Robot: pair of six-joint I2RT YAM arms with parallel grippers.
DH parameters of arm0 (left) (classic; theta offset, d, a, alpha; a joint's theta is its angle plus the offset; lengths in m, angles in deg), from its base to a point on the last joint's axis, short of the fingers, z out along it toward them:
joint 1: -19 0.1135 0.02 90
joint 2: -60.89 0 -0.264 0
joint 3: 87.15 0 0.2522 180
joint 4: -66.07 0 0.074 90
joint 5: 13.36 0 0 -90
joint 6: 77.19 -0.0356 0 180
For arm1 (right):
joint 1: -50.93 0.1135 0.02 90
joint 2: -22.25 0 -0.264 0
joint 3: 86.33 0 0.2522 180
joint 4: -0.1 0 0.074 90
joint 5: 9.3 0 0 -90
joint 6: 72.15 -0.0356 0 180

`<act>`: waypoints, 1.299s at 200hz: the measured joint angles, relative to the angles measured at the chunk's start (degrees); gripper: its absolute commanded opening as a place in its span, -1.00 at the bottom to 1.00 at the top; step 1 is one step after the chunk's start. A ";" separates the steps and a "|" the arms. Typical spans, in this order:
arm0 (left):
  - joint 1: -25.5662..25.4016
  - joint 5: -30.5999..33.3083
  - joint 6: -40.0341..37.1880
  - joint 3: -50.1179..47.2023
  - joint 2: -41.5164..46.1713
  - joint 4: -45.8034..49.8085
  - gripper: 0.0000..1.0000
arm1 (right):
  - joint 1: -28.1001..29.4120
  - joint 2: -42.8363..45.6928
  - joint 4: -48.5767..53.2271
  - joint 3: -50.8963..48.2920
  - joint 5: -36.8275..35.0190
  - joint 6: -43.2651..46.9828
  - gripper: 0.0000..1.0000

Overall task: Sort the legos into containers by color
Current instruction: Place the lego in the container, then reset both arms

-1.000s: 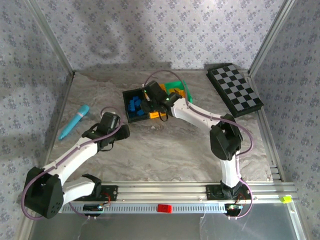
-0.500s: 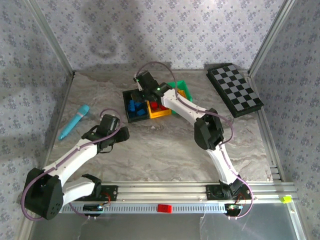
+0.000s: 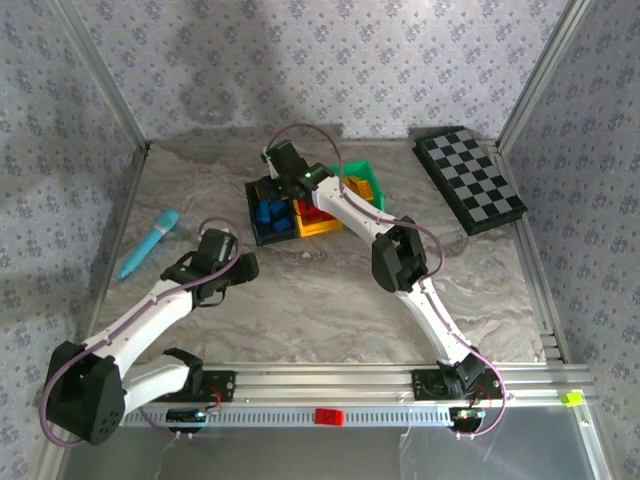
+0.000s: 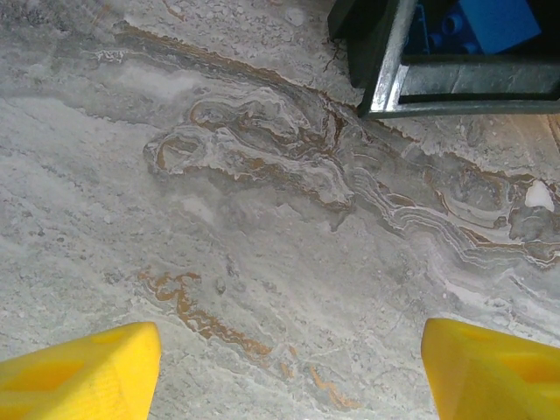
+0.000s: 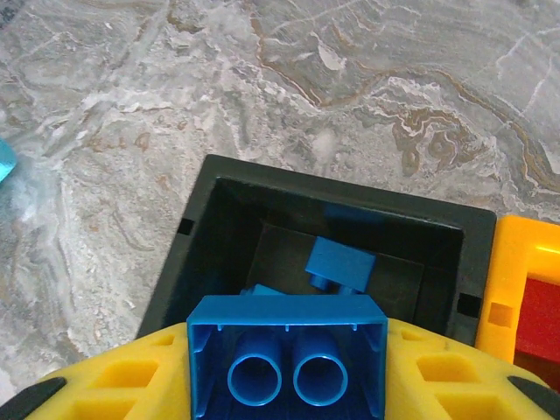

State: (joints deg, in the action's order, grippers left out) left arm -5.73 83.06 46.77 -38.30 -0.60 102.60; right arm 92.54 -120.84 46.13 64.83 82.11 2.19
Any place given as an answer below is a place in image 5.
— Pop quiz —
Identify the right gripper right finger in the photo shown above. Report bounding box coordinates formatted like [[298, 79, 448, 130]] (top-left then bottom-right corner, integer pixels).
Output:
[[386, 318, 560, 420]]

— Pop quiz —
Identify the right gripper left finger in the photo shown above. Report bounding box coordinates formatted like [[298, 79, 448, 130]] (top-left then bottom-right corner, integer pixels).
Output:
[[8, 322, 192, 420]]

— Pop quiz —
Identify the red lego brick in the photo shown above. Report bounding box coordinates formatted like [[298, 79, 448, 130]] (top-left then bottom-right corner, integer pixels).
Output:
[[513, 272, 560, 365]]

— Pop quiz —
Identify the long blue lego brick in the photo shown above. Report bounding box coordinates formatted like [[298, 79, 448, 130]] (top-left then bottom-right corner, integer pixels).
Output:
[[185, 294, 390, 420]]

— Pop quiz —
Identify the yellow plastic bin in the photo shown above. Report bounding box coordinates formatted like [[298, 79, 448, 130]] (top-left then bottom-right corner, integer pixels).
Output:
[[474, 213, 560, 371]]

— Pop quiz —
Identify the black plastic bin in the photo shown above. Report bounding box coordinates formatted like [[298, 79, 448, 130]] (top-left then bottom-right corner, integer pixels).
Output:
[[135, 153, 499, 347]]

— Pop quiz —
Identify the blue toy microphone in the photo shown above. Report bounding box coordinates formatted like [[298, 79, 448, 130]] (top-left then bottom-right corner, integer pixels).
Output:
[[0, 138, 19, 186]]

